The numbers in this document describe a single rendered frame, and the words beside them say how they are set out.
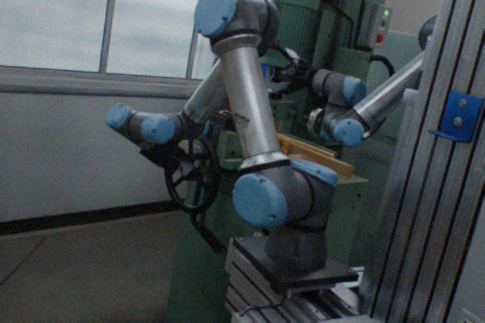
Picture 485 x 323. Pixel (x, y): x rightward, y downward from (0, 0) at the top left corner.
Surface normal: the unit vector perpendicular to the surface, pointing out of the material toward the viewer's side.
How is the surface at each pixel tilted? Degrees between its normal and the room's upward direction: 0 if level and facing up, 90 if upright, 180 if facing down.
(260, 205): 96
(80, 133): 90
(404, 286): 90
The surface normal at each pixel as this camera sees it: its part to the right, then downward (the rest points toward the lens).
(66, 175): 0.68, 0.29
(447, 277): -0.87, -0.05
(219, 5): -0.69, -0.08
